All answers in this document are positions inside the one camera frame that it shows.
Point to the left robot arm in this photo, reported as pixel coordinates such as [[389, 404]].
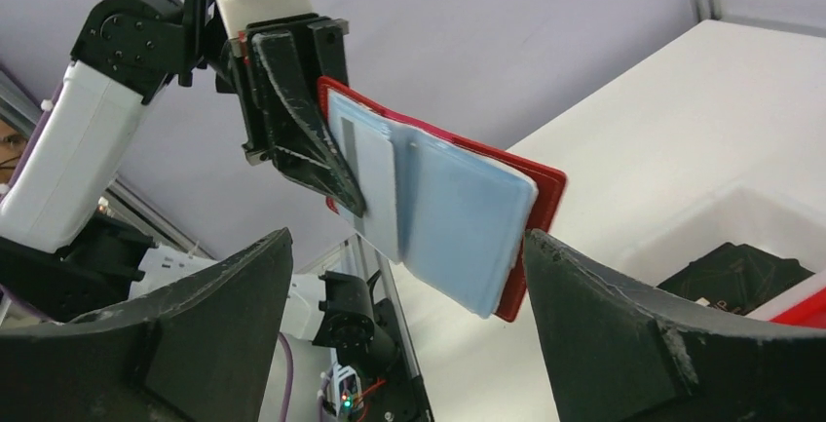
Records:
[[59, 254]]

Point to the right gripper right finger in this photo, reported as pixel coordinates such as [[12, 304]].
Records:
[[616, 349]]

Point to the red plastic bin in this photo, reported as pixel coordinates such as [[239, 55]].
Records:
[[805, 314]]

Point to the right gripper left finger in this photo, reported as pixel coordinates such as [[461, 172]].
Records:
[[198, 349]]

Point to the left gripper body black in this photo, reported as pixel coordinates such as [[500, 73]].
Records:
[[320, 45]]

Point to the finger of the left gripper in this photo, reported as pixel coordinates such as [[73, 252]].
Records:
[[303, 149]]

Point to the red leather card holder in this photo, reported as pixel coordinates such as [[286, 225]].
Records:
[[452, 210]]

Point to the white plastic bin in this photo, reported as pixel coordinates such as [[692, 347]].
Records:
[[740, 215]]

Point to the black cards in white bin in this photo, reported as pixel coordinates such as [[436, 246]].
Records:
[[736, 279]]

